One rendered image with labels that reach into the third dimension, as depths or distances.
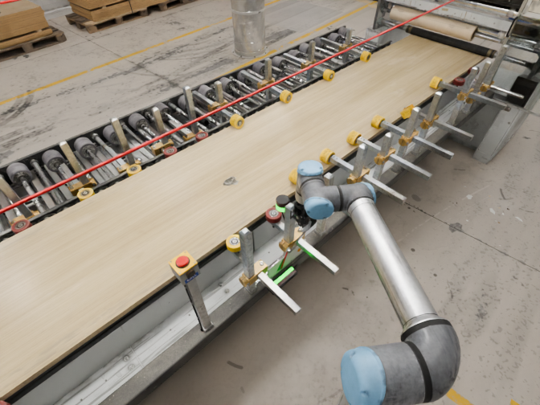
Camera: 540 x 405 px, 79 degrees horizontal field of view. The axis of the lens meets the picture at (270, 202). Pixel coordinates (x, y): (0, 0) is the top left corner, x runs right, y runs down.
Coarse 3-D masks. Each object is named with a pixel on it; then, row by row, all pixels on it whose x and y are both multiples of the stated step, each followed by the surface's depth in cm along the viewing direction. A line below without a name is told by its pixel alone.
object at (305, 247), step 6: (282, 228) 162; (300, 240) 157; (300, 246) 157; (306, 246) 154; (306, 252) 155; (312, 252) 152; (318, 252) 152; (318, 258) 150; (324, 258) 150; (324, 264) 148; (330, 264) 148; (330, 270) 147; (336, 270) 146
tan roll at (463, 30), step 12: (396, 12) 313; (408, 12) 306; (420, 12) 301; (420, 24) 302; (432, 24) 295; (444, 24) 288; (456, 24) 283; (468, 24) 279; (456, 36) 287; (468, 36) 279; (480, 36) 277; (492, 36) 272
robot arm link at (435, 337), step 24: (360, 192) 107; (360, 216) 100; (384, 240) 91; (384, 264) 86; (408, 264) 86; (384, 288) 85; (408, 288) 79; (408, 312) 75; (432, 312) 74; (408, 336) 72; (432, 336) 68; (456, 336) 70; (432, 360) 64; (456, 360) 66; (432, 384) 63
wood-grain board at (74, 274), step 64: (384, 64) 275; (448, 64) 273; (256, 128) 214; (320, 128) 213; (128, 192) 175; (192, 192) 174; (256, 192) 174; (0, 256) 148; (64, 256) 147; (128, 256) 147; (192, 256) 146; (0, 320) 127; (64, 320) 127; (0, 384) 112
